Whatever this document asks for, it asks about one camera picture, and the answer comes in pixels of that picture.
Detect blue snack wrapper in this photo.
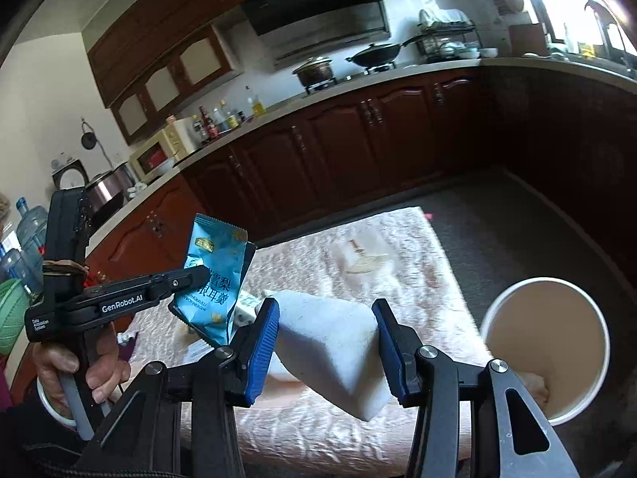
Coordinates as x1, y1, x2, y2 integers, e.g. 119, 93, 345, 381
168, 214, 256, 347

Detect white foam sponge block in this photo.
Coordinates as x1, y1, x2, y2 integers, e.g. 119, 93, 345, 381
264, 290, 409, 424

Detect white green milk carton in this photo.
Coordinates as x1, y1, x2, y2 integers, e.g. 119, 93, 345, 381
233, 290, 260, 328

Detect kitchen sink faucet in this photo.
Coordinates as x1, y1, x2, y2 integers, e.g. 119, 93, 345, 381
584, 0, 636, 70

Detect person's left hand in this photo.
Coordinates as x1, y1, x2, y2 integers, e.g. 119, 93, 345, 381
32, 323, 131, 420

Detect blue water jug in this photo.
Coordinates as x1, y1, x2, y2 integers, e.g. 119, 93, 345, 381
16, 196, 47, 256

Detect white paper bucket bin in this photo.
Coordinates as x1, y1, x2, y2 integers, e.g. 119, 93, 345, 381
481, 277, 611, 426

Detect silver rice cooker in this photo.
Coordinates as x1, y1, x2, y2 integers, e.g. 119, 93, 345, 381
85, 162, 136, 213

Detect cream microwave oven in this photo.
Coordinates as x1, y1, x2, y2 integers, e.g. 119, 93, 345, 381
129, 119, 200, 184

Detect pink embroidered tablecloth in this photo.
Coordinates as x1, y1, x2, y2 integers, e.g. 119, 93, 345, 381
116, 205, 495, 478

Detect dark sauce bottle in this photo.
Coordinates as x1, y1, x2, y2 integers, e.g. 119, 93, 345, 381
199, 106, 219, 139

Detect dark wood upper cabinets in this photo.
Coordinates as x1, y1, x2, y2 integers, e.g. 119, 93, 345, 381
86, 0, 482, 146

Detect dark wood cabinets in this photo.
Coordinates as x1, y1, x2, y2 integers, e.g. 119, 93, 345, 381
86, 0, 482, 146
8, 64, 637, 404

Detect yellow oil bottle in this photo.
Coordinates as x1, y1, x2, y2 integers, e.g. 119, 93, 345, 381
245, 85, 266, 118

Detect dark wood lower cabinets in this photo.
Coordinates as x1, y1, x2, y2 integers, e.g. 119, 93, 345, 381
8, 64, 637, 404

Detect steel cooking pot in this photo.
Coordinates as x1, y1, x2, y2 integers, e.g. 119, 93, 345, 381
293, 56, 334, 88

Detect black range hood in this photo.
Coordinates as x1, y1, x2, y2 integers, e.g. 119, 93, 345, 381
241, 0, 390, 67

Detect black wok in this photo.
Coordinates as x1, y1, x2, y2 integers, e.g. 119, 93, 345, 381
346, 35, 424, 70

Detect white bowl on counter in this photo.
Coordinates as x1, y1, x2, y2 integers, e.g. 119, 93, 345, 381
479, 47, 499, 59

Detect wooden cutting board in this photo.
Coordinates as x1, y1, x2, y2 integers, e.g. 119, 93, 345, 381
508, 23, 549, 57

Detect dish drying rack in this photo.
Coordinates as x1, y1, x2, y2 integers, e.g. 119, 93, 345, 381
416, 6, 483, 62

